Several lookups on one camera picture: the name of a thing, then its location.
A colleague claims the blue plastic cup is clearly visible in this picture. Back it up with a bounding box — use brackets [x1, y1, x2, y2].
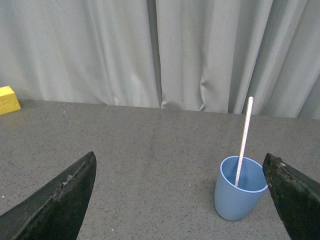
[214, 156, 268, 221]

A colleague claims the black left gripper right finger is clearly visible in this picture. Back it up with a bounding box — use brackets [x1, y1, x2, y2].
[262, 153, 320, 240]

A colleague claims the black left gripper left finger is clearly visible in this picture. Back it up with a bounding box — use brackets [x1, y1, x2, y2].
[0, 151, 97, 240]

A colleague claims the white speckled chopstick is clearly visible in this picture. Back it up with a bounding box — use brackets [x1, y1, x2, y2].
[234, 96, 254, 187]

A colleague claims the grey curtain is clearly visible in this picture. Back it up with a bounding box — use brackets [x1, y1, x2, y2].
[0, 0, 320, 119]

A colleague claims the yellow sponge block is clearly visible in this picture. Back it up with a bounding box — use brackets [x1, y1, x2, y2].
[0, 86, 21, 115]

